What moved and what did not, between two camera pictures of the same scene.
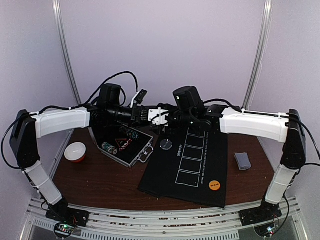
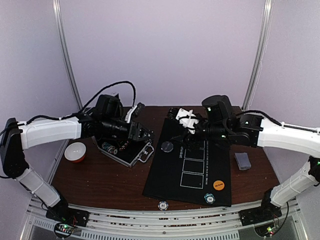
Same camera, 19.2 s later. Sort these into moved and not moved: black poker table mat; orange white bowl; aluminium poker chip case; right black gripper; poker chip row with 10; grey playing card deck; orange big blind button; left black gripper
Moved: right black gripper; left black gripper; orange big blind button
Not moved: orange white bowl; aluminium poker chip case; poker chip row with 10; black poker table mat; grey playing card deck
